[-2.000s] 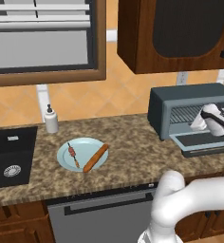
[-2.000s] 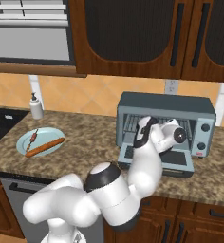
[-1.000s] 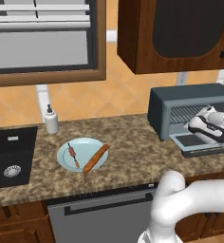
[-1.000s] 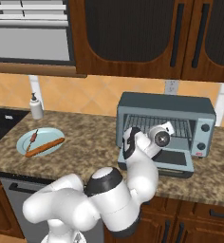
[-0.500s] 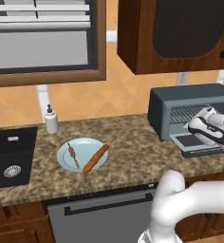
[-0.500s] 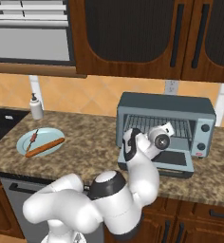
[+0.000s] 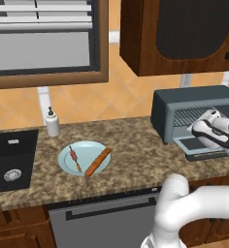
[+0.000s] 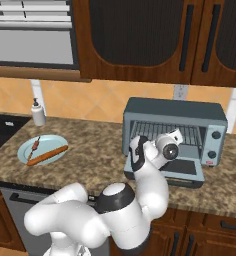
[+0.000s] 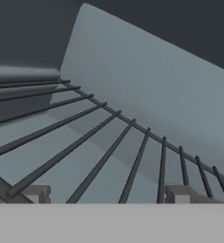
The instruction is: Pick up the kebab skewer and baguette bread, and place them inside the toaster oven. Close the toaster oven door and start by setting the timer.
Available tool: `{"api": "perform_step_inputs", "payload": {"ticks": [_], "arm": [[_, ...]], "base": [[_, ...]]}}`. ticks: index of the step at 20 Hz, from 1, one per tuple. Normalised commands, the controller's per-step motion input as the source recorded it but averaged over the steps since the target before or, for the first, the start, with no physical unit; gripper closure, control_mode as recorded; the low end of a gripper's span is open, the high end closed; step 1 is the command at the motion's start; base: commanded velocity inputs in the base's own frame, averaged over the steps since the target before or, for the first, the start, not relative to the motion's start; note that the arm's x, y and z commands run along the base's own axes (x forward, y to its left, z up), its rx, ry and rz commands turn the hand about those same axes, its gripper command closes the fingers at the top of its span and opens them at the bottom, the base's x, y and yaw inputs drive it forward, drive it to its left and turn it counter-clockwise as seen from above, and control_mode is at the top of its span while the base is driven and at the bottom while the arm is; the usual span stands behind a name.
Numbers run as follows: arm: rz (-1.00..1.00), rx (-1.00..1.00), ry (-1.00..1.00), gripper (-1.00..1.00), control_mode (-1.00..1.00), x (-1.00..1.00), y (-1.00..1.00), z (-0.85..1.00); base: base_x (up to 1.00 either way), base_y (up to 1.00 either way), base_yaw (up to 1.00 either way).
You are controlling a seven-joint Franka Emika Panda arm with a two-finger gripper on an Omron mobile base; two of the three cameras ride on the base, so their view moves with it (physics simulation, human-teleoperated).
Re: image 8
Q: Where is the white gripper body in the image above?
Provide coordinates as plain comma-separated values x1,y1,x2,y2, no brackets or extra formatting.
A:
170,128,184,145

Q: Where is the teal grey toaster oven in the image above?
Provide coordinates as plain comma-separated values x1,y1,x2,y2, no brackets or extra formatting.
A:
122,96,229,168

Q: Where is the toaster oven door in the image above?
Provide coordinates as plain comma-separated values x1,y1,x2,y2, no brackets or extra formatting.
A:
123,153,206,190

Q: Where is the black toaster oven knob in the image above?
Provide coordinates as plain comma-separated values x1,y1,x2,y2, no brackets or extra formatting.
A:
207,149,219,161
211,130,223,141

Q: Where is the wooden base cupboard door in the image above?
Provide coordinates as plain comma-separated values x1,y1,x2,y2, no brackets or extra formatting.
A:
181,229,236,256
109,207,188,256

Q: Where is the wooden cupboard door dark panel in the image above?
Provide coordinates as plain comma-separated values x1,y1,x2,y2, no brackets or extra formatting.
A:
190,0,236,89
71,0,205,85

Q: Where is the brown baguette bread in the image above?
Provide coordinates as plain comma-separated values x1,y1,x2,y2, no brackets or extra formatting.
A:
26,144,69,167

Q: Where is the kebab skewer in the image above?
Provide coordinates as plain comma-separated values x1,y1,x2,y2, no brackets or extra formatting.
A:
26,135,42,162

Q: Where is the wooden drawer front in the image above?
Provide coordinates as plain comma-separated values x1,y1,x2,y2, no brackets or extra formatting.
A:
189,210,236,242

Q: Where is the light blue plate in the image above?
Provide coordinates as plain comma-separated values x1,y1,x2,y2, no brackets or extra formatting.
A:
17,134,70,167

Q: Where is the white soap dispenser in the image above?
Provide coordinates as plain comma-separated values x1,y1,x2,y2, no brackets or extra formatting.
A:
30,97,47,127

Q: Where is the wooden shelf board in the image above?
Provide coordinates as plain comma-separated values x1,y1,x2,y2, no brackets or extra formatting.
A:
0,64,92,83

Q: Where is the black hob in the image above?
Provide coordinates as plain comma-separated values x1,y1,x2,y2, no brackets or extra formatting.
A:
0,112,32,158

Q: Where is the grey dishwasher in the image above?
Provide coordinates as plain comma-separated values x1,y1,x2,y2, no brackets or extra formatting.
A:
0,181,112,256

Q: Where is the wooden base cupboard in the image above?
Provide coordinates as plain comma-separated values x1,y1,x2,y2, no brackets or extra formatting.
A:
0,179,27,253

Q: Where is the toaster oven wire rack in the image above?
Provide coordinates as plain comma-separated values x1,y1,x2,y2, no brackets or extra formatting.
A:
129,120,203,148

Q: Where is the white wall socket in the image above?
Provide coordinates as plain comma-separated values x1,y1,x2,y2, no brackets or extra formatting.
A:
173,84,189,101

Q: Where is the black cupboard door handle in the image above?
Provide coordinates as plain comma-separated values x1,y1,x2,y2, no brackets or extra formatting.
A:
178,3,195,73
201,3,222,74

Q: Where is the black drawer handle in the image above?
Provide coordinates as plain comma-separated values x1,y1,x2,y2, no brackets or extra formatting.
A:
220,220,236,233

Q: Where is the black base cupboard handle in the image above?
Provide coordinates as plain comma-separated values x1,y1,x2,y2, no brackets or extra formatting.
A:
169,231,181,256
184,234,195,256

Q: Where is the black dishwasher handle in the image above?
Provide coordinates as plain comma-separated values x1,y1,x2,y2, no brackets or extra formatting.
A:
8,192,98,206

